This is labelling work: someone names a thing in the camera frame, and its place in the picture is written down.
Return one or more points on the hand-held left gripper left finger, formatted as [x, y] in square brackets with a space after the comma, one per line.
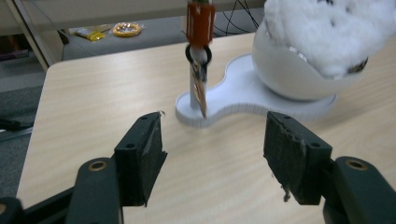
[140, 161]

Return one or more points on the brass key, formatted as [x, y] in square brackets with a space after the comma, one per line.
[200, 90]

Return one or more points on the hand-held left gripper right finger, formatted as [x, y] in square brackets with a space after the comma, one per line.
[292, 158]

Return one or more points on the yellow packet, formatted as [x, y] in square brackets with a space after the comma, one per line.
[91, 34]

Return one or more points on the white fluffy plush pendant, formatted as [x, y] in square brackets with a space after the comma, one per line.
[330, 34]

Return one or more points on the white key holder stand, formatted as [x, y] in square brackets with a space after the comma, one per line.
[249, 93]

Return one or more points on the dark object on floor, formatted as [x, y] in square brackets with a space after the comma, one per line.
[12, 126]

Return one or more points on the metal table leg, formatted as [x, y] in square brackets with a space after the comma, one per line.
[31, 37]

